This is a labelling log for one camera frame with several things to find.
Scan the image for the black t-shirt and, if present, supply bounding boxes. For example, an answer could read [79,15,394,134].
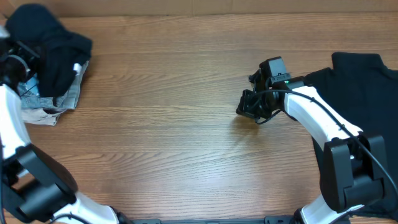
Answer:
[6,3,93,97]

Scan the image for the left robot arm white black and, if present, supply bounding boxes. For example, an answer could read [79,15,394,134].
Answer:
[1,36,130,224]

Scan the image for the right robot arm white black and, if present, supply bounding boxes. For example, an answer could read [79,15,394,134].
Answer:
[236,57,397,223]

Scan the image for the black clothes pile right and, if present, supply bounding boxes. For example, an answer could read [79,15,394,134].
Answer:
[303,52,398,220]

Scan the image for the light blue crumpled shirt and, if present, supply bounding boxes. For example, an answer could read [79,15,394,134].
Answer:
[25,75,40,96]

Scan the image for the folded blue denim jeans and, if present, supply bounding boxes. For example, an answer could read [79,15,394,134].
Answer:
[17,61,89,110]

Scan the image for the folded pale pink garment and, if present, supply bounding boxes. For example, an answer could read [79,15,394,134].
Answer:
[22,108,66,126]

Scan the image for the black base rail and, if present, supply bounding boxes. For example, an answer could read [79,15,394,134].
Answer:
[131,215,300,224]

